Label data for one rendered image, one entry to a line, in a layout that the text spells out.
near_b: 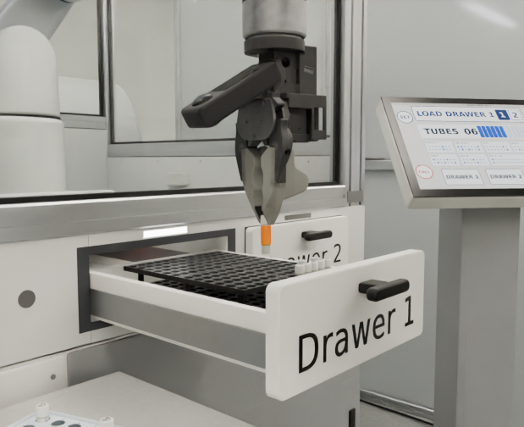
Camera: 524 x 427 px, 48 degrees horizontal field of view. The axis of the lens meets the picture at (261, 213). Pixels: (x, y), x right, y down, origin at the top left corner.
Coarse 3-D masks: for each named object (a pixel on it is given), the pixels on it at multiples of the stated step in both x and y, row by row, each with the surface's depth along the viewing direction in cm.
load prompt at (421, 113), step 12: (420, 108) 145; (432, 108) 145; (444, 108) 146; (456, 108) 147; (468, 108) 147; (480, 108) 148; (492, 108) 149; (504, 108) 149; (516, 108) 150; (420, 120) 142; (432, 120) 143; (444, 120) 143; (456, 120) 144; (468, 120) 145; (480, 120) 145; (492, 120) 146; (504, 120) 147; (516, 120) 147
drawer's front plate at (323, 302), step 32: (384, 256) 70; (416, 256) 73; (288, 288) 54; (320, 288) 58; (352, 288) 62; (416, 288) 74; (288, 320) 54; (320, 320) 58; (352, 320) 63; (384, 320) 68; (416, 320) 74; (288, 352) 55; (320, 352) 59; (352, 352) 63; (288, 384) 55
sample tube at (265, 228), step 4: (264, 220) 69; (264, 224) 70; (264, 228) 69; (268, 228) 69; (264, 232) 69; (268, 232) 69; (264, 236) 69; (268, 236) 69; (264, 240) 69; (268, 240) 69; (264, 244) 69; (268, 244) 69; (264, 248) 69; (268, 248) 70; (264, 252) 69; (268, 252) 70
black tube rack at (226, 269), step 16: (192, 256) 87; (208, 256) 87; (224, 256) 87; (240, 256) 87; (144, 272) 76; (160, 272) 74; (176, 272) 75; (192, 272) 75; (208, 272) 74; (224, 272) 74; (240, 272) 74; (256, 272) 74; (272, 272) 75; (288, 272) 75; (176, 288) 78; (192, 288) 78; (208, 288) 78; (224, 288) 66; (256, 304) 70
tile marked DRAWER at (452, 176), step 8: (448, 176) 133; (456, 176) 133; (464, 176) 134; (472, 176) 134; (480, 176) 134; (448, 184) 131; (456, 184) 132; (464, 184) 132; (472, 184) 133; (480, 184) 133
